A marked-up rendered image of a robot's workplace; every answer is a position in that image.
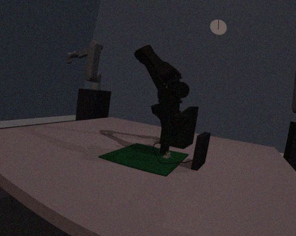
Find green circuit board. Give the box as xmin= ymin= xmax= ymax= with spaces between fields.
xmin=98 ymin=143 xmax=189 ymax=176

